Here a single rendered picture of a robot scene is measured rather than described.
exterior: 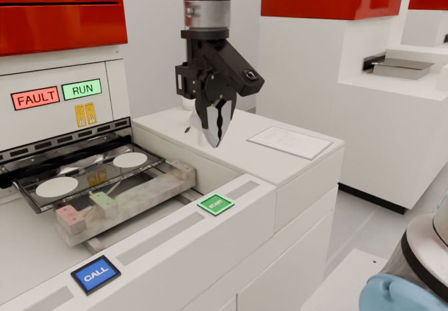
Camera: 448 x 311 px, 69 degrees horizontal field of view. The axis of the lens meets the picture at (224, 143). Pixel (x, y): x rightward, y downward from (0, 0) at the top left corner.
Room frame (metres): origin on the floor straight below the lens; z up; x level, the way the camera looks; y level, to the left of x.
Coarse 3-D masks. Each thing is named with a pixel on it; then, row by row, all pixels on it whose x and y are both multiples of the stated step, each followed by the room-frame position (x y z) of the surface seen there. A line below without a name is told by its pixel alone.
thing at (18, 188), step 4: (8, 172) 0.81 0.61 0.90; (8, 176) 0.79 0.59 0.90; (12, 176) 0.79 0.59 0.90; (8, 180) 0.78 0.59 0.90; (12, 180) 0.76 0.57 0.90; (12, 184) 0.75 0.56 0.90; (16, 184) 0.74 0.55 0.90; (16, 188) 0.73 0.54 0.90; (20, 188) 0.72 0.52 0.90; (20, 192) 0.71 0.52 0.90; (24, 192) 0.70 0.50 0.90; (24, 196) 0.69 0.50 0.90; (28, 196) 0.69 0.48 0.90; (28, 200) 0.67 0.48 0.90; (32, 200) 0.67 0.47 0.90; (32, 204) 0.65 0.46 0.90; (36, 204) 0.65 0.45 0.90; (32, 208) 0.64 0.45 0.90; (36, 208) 0.64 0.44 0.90
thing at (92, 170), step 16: (112, 144) 1.01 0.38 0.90; (128, 144) 1.01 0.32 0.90; (48, 160) 0.89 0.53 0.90; (64, 160) 0.89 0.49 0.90; (80, 160) 0.89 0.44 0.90; (96, 160) 0.89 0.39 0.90; (112, 160) 0.89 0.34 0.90; (16, 176) 0.79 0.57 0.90; (32, 176) 0.79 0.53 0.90; (48, 176) 0.79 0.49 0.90; (64, 176) 0.79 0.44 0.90; (80, 176) 0.79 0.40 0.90; (96, 176) 0.79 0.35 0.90; (112, 176) 0.79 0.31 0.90; (32, 192) 0.71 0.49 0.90
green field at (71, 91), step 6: (78, 84) 0.96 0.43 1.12; (84, 84) 0.97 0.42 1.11; (90, 84) 0.99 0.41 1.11; (96, 84) 1.00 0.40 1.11; (66, 90) 0.94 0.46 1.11; (72, 90) 0.95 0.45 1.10; (78, 90) 0.96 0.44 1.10; (84, 90) 0.97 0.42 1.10; (90, 90) 0.99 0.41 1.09; (96, 90) 1.00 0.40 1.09; (66, 96) 0.93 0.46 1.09; (72, 96) 0.94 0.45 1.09; (78, 96) 0.96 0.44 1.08
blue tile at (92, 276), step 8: (96, 264) 0.40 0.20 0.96; (104, 264) 0.40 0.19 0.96; (80, 272) 0.38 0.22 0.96; (88, 272) 0.38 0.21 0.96; (96, 272) 0.38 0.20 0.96; (104, 272) 0.38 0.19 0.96; (112, 272) 0.38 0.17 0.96; (80, 280) 0.37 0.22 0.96; (88, 280) 0.37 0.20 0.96; (96, 280) 0.37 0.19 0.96; (88, 288) 0.35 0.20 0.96
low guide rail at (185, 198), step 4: (140, 172) 0.92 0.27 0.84; (144, 172) 0.90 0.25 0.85; (148, 172) 0.90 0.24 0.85; (152, 172) 0.90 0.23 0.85; (140, 176) 0.92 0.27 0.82; (144, 176) 0.91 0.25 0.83; (148, 176) 0.89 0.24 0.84; (152, 176) 0.88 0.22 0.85; (156, 176) 0.88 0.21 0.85; (148, 180) 0.89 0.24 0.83; (184, 192) 0.79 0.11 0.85; (176, 196) 0.79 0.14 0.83; (180, 196) 0.78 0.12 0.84; (184, 196) 0.77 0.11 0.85; (188, 196) 0.77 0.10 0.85; (192, 196) 0.77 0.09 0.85; (180, 200) 0.78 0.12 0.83; (184, 200) 0.77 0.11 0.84; (188, 200) 0.76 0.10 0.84; (192, 200) 0.75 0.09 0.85; (184, 204) 0.77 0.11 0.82
